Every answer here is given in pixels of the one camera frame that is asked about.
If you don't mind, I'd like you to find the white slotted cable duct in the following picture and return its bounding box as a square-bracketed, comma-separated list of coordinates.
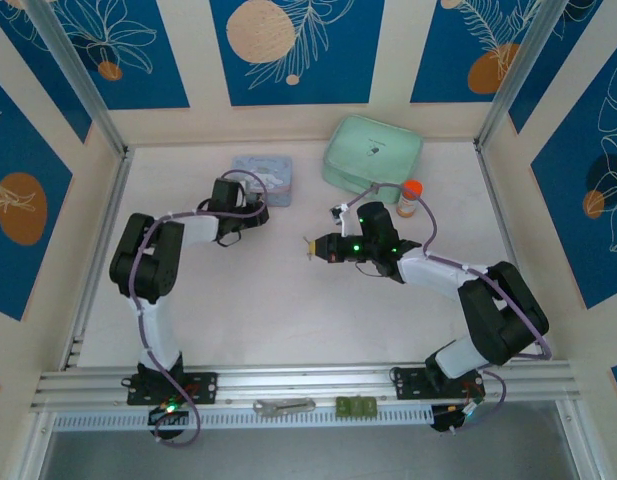
[52, 404, 434, 432]

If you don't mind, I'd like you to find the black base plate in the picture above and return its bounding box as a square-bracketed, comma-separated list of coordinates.
[391, 367, 487, 401]
[125, 369, 219, 406]

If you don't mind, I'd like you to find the aluminium frame post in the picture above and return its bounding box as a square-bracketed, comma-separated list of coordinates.
[475, 0, 574, 150]
[25, 0, 130, 156]

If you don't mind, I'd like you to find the aluminium table side rail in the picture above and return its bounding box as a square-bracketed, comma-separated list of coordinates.
[62, 147, 135, 371]
[475, 142, 553, 362]

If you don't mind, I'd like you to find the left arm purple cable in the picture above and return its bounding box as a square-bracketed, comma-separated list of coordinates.
[127, 169, 269, 449]

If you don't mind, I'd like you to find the mint green zipper pouch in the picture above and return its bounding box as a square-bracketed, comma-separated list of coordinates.
[321, 115, 423, 205]

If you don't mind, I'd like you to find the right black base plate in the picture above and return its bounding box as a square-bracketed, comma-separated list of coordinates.
[391, 367, 487, 401]

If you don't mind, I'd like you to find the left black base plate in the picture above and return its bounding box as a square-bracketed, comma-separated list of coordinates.
[125, 369, 219, 406]

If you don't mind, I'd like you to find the blue cartoon tin box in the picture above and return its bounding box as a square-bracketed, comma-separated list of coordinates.
[231, 154, 294, 209]

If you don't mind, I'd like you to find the orange capped small bottle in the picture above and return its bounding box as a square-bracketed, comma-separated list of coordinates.
[396, 179, 424, 219]

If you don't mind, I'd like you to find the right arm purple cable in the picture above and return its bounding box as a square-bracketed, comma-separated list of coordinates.
[345, 182, 554, 436]

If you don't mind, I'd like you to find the aluminium mounting rail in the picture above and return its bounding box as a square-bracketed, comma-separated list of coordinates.
[30, 362, 577, 412]

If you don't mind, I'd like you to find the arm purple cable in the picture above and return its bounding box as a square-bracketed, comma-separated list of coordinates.
[127, 169, 269, 449]
[345, 182, 554, 436]

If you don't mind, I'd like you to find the silver wrench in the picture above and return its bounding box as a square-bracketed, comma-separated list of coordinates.
[252, 398, 317, 417]

